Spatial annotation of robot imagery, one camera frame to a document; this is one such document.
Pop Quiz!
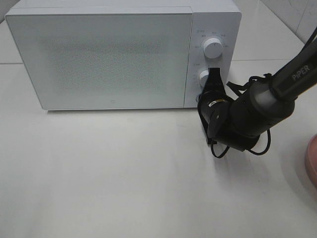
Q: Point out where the upper white microwave knob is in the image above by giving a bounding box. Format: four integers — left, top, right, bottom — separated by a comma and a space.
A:
203, 36, 224, 59

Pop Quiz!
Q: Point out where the lower white microwave knob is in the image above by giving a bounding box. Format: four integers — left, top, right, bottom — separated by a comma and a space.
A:
198, 70, 209, 88

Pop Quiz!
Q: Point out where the pink round plate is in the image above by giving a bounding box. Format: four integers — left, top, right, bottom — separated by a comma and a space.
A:
305, 135, 317, 188

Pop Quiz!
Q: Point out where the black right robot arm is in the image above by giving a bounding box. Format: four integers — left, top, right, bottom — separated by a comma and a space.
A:
197, 39, 317, 152

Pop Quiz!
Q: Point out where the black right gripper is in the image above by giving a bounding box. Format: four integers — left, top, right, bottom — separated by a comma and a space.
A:
201, 67, 226, 102

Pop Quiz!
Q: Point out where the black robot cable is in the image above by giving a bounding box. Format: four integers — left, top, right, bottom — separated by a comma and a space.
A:
198, 74, 272, 158

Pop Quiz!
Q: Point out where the white microwave oven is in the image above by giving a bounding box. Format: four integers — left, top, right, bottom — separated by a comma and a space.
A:
5, 0, 242, 111

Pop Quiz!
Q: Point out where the white microwave door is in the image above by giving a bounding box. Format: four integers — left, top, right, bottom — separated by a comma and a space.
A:
7, 14, 192, 110

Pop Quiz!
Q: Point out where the white microwave knob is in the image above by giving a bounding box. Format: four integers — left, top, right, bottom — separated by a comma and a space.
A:
203, 36, 224, 59
198, 70, 209, 88

